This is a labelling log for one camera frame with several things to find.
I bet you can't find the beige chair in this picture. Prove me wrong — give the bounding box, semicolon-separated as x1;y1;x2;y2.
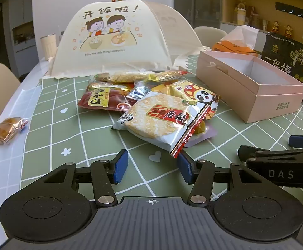
0;63;21;125
193;26;227;48

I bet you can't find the white wall cabinet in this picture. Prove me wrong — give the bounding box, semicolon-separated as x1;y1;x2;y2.
0;0;34;71

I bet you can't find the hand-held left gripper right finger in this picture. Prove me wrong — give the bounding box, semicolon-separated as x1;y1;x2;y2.
177;150;265;206

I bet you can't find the panda print snack packet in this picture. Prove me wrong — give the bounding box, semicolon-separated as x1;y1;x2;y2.
151;79;220;121

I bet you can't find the silver snack packet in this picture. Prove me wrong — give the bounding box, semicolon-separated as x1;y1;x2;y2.
126;85;152;103

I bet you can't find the red snack packet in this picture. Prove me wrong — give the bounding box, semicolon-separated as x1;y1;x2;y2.
78;81;136;112

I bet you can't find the clear sesame bar packet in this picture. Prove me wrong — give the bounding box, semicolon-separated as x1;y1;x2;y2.
108;71;154;83

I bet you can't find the clear pastry packet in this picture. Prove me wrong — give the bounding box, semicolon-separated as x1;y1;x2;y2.
0;117;29;145

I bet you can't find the bear figurine with cup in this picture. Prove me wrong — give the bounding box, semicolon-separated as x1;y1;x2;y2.
234;0;246;24

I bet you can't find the green checked tablecloth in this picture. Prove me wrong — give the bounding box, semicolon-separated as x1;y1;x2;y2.
17;49;303;206

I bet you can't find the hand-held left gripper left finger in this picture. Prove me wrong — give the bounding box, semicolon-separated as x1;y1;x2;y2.
38;150;129;207

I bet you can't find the pink cardboard box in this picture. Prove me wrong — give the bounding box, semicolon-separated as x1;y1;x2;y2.
195;51;303;124

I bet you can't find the gold snack bar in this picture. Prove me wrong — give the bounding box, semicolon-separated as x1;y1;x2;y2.
148;70;189;82

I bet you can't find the black wall rail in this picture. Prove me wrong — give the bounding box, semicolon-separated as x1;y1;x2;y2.
275;2;303;23

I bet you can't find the beige tumbler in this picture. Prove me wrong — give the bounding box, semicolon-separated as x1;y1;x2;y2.
40;34;57;59

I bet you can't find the rice cracker packet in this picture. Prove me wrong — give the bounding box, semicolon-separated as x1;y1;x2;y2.
111;92;212;159

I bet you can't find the large black snack pouch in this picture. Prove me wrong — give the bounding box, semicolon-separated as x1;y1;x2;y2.
260;32;303;106

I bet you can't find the printed mesh food cover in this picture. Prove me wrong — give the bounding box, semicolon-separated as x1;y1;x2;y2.
48;0;212;80

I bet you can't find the dark glass cabinet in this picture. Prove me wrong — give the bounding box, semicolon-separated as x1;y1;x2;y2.
174;0;221;29

